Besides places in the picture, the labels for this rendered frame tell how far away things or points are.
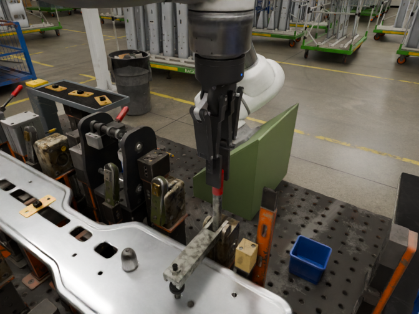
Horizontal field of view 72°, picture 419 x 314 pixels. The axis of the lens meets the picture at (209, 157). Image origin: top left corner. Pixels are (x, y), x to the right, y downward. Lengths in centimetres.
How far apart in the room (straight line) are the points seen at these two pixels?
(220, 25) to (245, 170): 71
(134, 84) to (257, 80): 263
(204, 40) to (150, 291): 46
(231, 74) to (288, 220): 87
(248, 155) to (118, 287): 59
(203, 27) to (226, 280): 46
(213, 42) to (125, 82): 328
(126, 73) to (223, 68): 320
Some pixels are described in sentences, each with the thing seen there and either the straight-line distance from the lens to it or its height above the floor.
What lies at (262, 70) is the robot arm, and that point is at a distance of 117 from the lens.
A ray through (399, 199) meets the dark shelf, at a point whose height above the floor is 103.
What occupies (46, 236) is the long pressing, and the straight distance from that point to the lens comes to 80.
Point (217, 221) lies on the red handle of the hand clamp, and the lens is 61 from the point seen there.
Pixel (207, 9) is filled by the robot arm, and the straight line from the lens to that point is 40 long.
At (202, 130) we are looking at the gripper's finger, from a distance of 44.
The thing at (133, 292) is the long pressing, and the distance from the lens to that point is 63.
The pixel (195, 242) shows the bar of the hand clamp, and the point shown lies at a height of 107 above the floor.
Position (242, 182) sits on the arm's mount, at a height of 87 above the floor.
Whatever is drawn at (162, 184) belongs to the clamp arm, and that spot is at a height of 110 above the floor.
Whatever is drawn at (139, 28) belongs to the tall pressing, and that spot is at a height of 71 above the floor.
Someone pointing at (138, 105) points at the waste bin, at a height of 14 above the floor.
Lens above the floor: 152
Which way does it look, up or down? 32 degrees down
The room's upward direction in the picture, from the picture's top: straight up
